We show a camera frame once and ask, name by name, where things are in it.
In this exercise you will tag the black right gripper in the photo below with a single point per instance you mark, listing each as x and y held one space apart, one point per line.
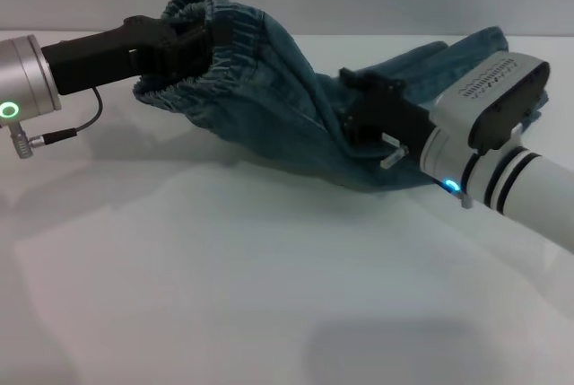
390 120

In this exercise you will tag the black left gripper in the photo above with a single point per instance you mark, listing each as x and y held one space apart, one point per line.
103 55

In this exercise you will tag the blue denim shorts with cartoon patch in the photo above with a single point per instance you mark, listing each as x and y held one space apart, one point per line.
278 102

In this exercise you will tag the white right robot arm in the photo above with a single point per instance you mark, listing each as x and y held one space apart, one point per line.
524 187

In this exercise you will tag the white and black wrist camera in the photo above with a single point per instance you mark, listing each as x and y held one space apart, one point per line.
498 93

